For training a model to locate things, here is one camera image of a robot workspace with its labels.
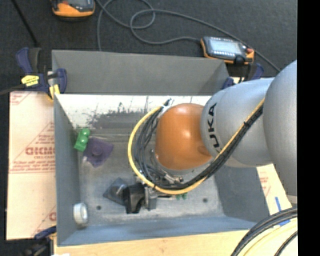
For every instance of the dark grey flat piece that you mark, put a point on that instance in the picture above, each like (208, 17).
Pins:
(113, 191)

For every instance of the purple flat piece with knob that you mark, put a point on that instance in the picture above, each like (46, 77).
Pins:
(98, 151)

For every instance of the white tape roll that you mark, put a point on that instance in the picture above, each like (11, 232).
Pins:
(80, 213)

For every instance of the green toy block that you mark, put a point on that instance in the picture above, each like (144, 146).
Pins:
(82, 141)

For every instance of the brown cardboard board, red print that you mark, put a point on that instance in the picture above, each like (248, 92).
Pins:
(30, 175)

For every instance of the grey metal bin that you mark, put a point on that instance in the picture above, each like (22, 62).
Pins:
(130, 75)

